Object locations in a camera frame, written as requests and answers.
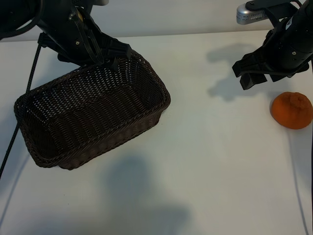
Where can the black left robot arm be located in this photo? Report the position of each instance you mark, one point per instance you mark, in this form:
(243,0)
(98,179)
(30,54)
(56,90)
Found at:
(17,12)

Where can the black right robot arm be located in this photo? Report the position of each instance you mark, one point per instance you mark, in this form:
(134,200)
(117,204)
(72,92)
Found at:
(307,4)

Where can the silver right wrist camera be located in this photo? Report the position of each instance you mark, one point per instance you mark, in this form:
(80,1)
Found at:
(247,15)

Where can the orange with bumpy stem end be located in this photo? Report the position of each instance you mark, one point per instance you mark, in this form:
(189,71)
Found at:
(291,112)

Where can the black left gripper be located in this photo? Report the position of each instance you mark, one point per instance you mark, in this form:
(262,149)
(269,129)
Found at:
(68,34)

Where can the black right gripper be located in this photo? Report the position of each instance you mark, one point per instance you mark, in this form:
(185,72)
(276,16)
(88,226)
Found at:
(291,49)

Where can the dark brown wicker basket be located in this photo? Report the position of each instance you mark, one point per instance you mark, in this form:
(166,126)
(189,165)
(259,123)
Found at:
(93,115)

